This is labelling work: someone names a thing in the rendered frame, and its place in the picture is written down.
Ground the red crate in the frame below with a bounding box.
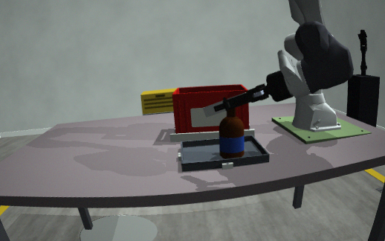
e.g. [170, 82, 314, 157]
[172, 85, 249, 134]

